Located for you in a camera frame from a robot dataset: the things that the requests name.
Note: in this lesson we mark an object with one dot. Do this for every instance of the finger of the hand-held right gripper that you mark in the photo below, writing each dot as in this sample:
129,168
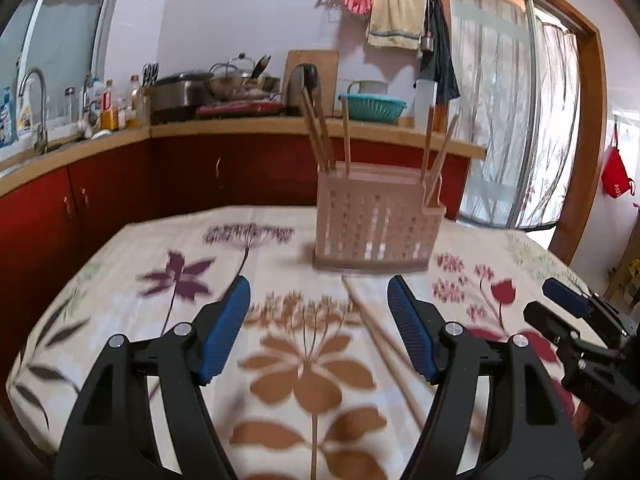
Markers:
565,295
550,325

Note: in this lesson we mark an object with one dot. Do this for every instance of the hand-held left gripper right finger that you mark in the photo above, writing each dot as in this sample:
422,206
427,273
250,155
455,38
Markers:
410,325

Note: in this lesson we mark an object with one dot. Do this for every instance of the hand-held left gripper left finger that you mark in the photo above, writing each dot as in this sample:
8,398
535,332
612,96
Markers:
227,325

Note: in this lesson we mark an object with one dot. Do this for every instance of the wooden chopstick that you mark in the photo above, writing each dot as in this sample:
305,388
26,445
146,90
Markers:
426,155
310,120
345,135
370,320
445,145
400,385
324,135

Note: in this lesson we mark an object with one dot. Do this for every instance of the pink perforated utensil holder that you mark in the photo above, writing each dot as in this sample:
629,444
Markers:
375,220

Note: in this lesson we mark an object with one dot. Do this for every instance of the floral tablecloth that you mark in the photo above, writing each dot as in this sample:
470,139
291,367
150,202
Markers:
150,360

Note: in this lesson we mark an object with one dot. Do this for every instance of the red hanging bag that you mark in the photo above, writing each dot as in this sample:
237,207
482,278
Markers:
616,172

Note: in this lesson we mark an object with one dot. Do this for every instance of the red kitchen cabinet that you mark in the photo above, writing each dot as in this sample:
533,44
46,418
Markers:
150,180

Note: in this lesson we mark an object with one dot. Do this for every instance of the sheer floral curtain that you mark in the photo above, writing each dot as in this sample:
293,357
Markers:
515,110

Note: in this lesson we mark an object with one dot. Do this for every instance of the sliding glass door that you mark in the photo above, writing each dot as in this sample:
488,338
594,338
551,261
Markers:
500,110

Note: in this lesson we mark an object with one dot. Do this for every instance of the red induction cooker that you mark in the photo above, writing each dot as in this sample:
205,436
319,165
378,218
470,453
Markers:
235,109

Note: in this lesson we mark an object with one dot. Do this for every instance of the translucent plastic container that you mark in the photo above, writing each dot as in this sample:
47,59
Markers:
425,105

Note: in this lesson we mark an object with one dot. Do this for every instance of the teal colander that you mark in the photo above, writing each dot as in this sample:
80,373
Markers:
372,107

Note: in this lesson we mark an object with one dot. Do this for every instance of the amber oil bottle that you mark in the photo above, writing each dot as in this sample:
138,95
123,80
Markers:
132,105

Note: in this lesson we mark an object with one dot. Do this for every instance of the yellow oil bottle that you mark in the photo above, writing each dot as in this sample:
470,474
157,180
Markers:
108,110

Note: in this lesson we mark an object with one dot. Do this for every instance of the dark hanging cloth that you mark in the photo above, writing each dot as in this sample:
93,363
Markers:
442,70

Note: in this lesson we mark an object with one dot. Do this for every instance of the glass wok lid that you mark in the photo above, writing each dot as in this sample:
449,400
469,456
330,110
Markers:
232,67

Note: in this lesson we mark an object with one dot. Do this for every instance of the wooden cutting board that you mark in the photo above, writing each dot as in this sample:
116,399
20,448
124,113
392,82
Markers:
327,75

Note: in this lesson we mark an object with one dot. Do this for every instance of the small steel cup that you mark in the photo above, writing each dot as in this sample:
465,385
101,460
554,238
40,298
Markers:
427,43

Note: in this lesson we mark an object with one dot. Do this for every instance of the steel faucet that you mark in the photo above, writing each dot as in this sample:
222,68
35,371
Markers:
41,110

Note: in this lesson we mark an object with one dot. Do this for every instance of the white cleaner bottle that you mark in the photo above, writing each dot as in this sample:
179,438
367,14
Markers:
25,115

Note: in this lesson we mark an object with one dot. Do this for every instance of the blue detergent bottle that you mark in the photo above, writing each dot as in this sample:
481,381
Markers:
5,120

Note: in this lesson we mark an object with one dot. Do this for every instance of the beige towel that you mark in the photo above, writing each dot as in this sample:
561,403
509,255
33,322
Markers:
395,17

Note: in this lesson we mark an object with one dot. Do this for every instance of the kitchen window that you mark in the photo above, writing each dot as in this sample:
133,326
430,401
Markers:
65,40

